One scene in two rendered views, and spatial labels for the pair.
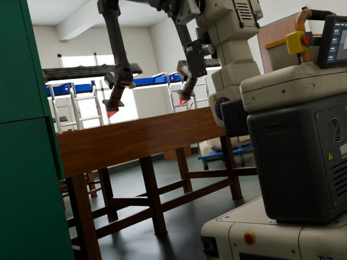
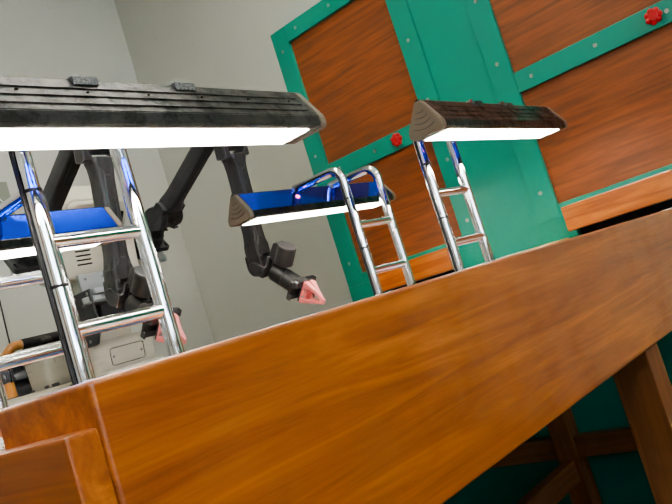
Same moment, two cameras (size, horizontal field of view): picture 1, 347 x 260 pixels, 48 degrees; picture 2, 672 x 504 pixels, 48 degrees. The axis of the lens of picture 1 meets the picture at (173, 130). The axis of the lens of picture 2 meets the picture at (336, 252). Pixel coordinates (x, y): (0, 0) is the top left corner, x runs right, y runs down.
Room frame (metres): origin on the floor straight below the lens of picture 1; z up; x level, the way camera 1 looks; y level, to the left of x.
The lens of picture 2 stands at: (4.16, 0.05, 0.76)
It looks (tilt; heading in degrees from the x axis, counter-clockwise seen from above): 5 degrees up; 171
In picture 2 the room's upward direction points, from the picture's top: 17 degrees counter-clockwise
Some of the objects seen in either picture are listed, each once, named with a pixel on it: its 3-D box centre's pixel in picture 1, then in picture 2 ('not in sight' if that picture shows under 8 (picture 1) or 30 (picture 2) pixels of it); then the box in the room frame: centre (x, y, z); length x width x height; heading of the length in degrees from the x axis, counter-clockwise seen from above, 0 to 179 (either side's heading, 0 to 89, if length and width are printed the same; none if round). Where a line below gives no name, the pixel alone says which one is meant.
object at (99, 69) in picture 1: (93, 71); (318, 199); (2.16, 0.36, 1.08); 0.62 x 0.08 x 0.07; 132
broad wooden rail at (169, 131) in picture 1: (198, 125); not in sight; (2.25, -0.14, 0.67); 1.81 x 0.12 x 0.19; 132
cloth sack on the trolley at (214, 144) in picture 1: (230, 134); not in sight; (5.46, -0.76, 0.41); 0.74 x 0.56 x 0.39; 133
